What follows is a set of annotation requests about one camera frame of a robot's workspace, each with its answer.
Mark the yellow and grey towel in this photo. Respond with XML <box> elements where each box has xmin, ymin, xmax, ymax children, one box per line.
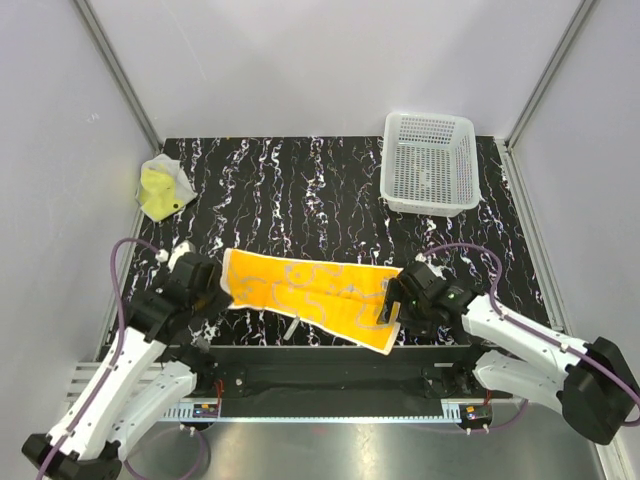
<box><xmin>136</xmin><ymin>154</ymin><xmax>197</xmax><ymax>223</ymax></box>

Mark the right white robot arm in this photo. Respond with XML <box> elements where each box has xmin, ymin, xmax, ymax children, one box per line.
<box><xmin>378</xmin><ymin>261</ymin><xmax>639</xmax><ymax>445</ymax></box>

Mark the right connector block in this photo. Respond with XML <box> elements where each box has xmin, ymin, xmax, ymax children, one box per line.
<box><xmin>462</xmin><ymin>404</ymin><xmax>493</xmax><ymax>424</ymax></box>

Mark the connector block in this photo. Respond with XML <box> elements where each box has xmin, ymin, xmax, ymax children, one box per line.
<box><xmin>193</xmin><ymin>403</ymin><xmax>220</xmax><ymax>419</ymax></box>
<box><xmin>462</xmin><ymin>404</ymin><xmax>493</xmax><ymax>424</ymax></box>

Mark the white perforated plastic basket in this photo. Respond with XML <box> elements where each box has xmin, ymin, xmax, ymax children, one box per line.
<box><xmin>380</xmin><ymin>112</ymin><xmax>480</xmax><ymax>217</ymax></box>

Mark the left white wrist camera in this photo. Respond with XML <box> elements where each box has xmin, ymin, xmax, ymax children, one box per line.
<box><xmin>155</xmin><ymin>240</ymin><xmax>196</xmax><ymax>271</ymax></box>

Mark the left aluminium frame post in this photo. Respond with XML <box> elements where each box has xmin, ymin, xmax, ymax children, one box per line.
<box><xmin>71</xmin><ymin>0</ymin><xmax>164</xmax><ymax>152</ymax></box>

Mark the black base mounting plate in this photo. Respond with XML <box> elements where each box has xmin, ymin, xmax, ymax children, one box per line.
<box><xmin>190</xmin><ymin>346</ymin><xmax>487</xmax><ymax>404</ymax></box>

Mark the left connector block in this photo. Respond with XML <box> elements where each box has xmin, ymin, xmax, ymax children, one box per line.
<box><xmin>193</xmin><ymin>403</ymin><xmax>220</xmax><ymax>419</ymax></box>

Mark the orange towel with grey pattern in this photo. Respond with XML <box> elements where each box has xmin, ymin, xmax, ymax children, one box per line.
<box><xmin>222</xmin><ymin>248</ymin><xmax>400</xmax><ymax>355</ymax></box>

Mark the white slotted cable duct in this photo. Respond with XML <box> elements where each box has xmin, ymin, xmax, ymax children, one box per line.
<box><xmin>161</xmin><ymin>399</ymin><xmax>461</xmax><ymax>423</ymax></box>

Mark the aluminium frame post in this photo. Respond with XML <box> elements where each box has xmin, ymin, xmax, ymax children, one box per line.
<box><xmin>504</xmin><ymin>0</ymin><xmax>599</xmax><ymax>152</ymax></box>
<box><xmin>71</xmin><ymin>0</ymin><xmax>164</xmax><ymax>152</ymax></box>

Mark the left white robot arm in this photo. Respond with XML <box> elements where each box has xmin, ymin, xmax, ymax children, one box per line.
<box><xmin>21</xmin><ymin>241</ymin><xmax>232</xmax><ymax>479</ymax></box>

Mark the aluminium cross rail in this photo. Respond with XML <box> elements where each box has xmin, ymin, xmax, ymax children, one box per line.
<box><xmin>65</xmin><ymin>362</ymin><xmax>161</xmax><ymax>403</ymax></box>

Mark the right aluminium frame post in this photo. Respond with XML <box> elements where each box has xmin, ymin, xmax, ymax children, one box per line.
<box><xmin>504</xmin><ymin>0</ymin><xmax>599</xmax><ymax>152</ymax></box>

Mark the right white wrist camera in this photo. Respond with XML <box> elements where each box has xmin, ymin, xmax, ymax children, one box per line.
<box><xmin>415</xmin><ymin>253</ymin><xmax>451</xmax><ymax>279</ymax></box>

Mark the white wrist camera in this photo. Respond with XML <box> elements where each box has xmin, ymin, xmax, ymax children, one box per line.
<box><xmin>155</xmin><ymin>240</ymin><xmax>196</xmax><ymax>271</ymax></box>
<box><xmin>415</xmin><ymin>253</ymin><xmax>451</xmax><ymax>279</ymax></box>

